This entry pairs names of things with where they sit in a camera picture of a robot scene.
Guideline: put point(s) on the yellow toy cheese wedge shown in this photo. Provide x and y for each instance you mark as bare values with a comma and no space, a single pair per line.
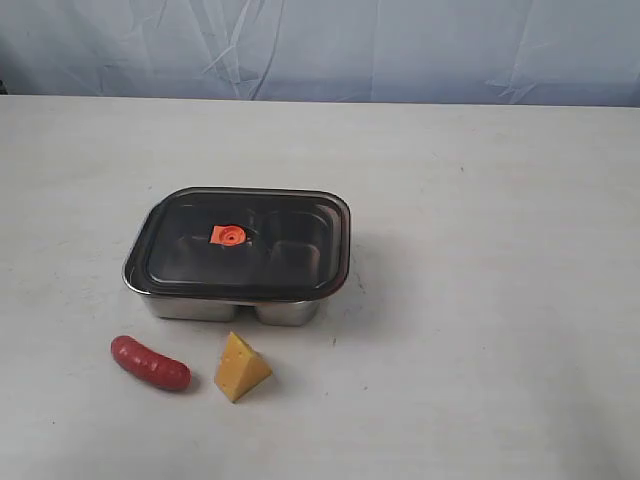
240,369

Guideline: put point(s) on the dark transparent lunch box lid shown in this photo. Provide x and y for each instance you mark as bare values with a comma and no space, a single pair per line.
200,255

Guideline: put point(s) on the stainless steel lunch box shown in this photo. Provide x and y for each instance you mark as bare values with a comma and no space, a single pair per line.
200,305

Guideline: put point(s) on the red toy sausage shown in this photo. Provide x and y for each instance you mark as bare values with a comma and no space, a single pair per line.
149,366

